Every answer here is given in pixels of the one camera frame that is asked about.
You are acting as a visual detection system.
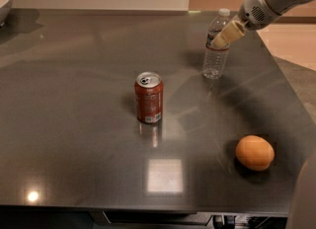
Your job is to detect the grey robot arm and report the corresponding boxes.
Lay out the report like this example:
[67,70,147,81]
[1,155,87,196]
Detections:
[212,0,316,229]

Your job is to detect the red soda can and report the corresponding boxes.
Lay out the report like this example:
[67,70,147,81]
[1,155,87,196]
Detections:
[134,72,163,124]

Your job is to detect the clear plastic water bottle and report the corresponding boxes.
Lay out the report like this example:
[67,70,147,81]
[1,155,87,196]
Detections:
[202,8,230,79]

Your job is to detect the orange fruit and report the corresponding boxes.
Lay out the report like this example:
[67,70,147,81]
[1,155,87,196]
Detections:
[235,135,275,172]

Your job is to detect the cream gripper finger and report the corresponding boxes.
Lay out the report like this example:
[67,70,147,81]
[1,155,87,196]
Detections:
[211,20,245,48]

